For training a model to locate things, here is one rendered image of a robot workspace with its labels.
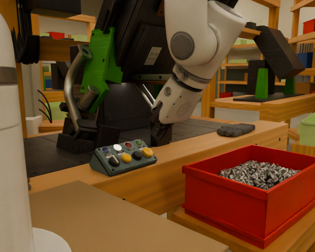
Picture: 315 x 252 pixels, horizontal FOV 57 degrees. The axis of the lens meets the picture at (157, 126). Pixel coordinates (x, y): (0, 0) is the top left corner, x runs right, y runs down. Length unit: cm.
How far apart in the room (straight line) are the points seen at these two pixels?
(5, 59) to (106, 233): 23
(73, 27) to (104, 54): 1197
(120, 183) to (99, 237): 33
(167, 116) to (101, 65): 36
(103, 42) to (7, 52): 69
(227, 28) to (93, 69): 52
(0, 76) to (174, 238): 25
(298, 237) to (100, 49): 73
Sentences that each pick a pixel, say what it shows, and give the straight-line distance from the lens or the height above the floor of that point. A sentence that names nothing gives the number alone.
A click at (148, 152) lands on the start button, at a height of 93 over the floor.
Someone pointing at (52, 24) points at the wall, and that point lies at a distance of 1244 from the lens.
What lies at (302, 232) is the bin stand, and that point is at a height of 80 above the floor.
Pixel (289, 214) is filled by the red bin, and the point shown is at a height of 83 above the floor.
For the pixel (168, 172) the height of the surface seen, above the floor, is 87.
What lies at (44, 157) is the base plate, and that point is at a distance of 88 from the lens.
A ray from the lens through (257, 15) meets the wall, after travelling 1061.
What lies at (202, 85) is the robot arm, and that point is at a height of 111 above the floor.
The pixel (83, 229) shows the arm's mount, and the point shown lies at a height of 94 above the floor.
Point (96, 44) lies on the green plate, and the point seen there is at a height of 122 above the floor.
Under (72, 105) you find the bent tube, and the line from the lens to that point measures 96.
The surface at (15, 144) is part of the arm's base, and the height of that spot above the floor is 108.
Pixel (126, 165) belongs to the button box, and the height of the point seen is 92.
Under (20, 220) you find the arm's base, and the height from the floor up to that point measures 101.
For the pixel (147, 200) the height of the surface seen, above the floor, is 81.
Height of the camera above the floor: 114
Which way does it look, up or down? 10 degrees down
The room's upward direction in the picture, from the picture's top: straight up
